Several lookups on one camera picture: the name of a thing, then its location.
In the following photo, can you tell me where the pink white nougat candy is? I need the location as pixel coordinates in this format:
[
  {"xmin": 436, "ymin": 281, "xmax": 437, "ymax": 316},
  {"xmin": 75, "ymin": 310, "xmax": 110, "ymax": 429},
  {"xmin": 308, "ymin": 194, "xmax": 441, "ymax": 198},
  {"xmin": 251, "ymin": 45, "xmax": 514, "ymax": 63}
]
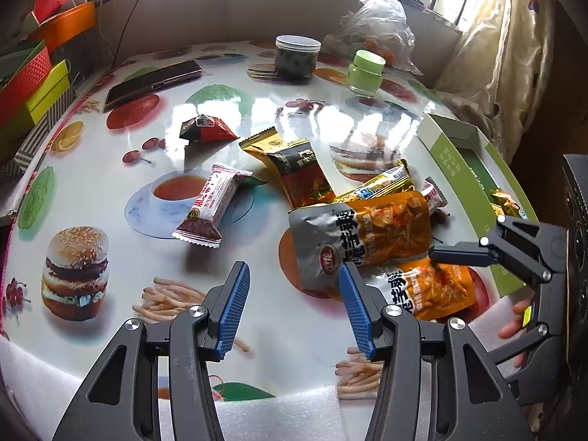
[
  {"xmin": 172, "ymin": 163, "xmax": 253, "ymax": 249},
  {"xmin": 420, "ymin": 176, "xmax": 448, "ymax": 215}
]

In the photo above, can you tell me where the orange grey snack pouch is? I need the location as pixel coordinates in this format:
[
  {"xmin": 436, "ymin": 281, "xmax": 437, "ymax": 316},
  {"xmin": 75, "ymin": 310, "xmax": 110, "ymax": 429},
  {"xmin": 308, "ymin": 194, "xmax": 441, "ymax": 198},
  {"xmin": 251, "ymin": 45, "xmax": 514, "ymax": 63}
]
[{"xmin": 289, "ymin": 191, "xmax": 431, "ymax": 291}]

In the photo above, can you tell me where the long gold yellow snack bar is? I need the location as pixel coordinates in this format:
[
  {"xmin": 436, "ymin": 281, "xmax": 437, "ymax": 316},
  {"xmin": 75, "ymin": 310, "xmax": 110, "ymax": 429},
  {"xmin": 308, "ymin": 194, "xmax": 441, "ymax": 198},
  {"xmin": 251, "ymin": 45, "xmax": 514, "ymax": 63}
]
[{"xmin": 334, "ymin": 162, "xmax": 415, "ymax": 203}]

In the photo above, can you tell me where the dark red gold snack pack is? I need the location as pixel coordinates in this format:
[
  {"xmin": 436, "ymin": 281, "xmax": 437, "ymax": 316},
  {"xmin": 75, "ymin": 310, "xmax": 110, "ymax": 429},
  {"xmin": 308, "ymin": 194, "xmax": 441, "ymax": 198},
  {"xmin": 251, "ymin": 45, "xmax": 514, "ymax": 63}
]
[{"xmin": 268, "ymin": 139, "xmax": 335, "ymax": 209}]

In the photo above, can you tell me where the gold candy bar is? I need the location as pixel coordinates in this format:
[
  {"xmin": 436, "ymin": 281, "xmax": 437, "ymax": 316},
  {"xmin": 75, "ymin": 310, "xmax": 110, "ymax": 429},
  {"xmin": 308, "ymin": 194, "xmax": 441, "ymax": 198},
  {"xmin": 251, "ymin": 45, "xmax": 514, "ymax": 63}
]
[{"xmin": 239, "ymin": 126, "xmax": 287, "ymax": 174}]

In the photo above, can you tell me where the person right hand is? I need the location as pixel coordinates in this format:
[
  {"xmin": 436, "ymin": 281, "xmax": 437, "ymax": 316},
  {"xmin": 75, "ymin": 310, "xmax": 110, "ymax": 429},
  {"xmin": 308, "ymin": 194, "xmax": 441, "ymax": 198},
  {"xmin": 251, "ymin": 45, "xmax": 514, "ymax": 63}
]
[{"xmin": 498, "ymin": 298, "xmax": 531, "ymax": 340}]

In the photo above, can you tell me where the green white cardboard box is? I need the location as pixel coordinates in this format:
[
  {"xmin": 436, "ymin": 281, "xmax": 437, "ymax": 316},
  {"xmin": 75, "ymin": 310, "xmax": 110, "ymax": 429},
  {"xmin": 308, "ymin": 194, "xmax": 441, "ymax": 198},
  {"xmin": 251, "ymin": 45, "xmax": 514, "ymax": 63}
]
[{"xmin": 415, "ymin": 112, "xmax": 539, "ymax": 298}]

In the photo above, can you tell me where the beige patterned curtain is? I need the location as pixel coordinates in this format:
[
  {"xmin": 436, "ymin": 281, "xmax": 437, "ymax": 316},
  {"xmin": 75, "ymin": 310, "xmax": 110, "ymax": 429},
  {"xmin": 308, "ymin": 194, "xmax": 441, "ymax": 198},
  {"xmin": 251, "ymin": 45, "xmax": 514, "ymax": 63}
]
[{"xmin": 434, "ymin": 0, "xmax": 555, "ymax": 162}]

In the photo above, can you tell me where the green cream jar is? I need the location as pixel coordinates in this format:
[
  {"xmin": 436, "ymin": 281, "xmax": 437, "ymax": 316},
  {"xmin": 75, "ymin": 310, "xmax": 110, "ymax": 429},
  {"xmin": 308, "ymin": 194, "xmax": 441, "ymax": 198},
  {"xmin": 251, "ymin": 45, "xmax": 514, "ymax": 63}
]
[{"xmin": 347, "ymin": 49, "xmax": 386, "ymax": 97}]

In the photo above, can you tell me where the clear plastic bag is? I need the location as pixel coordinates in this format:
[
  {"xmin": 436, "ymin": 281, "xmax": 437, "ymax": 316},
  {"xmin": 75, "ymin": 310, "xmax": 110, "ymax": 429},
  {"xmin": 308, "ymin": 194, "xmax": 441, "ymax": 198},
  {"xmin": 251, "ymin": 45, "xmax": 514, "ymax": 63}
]
[{"xmin": 322, "ymin": 0, "xmax": 423, "ymax": 76}]

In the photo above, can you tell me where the black white striped box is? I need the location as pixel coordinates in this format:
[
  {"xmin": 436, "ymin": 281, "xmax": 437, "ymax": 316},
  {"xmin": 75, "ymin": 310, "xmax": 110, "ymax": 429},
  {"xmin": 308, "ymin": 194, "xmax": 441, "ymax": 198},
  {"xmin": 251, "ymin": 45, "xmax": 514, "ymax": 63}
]
[{"xmin": 10, "ymin": 88, "xmax": 76, "ymax": 178}]

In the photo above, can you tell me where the dark jar white lid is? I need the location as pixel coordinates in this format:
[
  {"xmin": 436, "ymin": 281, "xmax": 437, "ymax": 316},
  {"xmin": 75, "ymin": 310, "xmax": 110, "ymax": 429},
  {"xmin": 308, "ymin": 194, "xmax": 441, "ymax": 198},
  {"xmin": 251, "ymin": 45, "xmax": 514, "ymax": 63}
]
[{"xmin": 274, "ymin": 35, "xmax": 321, "ymax": 81}]

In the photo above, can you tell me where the red triangular snack pack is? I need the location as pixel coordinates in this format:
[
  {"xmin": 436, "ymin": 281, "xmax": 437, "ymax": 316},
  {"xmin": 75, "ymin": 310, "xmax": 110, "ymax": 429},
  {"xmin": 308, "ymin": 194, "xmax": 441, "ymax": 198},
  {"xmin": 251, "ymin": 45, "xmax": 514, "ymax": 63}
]
[{"xmin": 179, "ymin": 115, "xmax": 239, "ymax": 143}]

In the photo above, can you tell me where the black smartphone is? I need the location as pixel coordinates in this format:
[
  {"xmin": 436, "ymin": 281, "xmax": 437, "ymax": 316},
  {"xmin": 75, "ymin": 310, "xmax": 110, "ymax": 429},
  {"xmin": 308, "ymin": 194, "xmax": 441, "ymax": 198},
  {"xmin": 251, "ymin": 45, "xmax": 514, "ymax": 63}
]
[{"xmin": 104, "ymin": 60, "xmax": 202, "ymax": 112}]

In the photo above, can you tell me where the yellow green box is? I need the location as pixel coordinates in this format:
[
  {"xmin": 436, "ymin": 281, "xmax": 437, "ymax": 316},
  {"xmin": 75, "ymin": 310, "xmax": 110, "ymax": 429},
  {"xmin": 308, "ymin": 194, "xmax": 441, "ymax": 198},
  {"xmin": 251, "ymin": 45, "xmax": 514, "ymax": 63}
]
[{"xmin": 0, "ymin": 59, "xmax": 72, "ymax": 148}]

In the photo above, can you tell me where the red storage box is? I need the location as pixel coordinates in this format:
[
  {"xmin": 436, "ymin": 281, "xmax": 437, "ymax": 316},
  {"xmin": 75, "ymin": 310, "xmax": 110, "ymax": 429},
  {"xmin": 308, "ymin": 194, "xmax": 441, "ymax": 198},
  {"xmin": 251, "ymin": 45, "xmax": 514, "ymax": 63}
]
[{"xmin": 0, "ymin": 40, "xmax": 52, "ymax": 125}]

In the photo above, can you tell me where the orange box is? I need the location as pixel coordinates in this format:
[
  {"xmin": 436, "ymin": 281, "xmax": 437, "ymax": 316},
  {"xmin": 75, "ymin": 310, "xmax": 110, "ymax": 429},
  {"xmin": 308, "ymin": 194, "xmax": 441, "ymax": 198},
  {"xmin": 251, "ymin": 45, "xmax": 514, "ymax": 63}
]
[{"xmin": 27, "ymin": 1, "xmax": 96, "ymax": 53}]

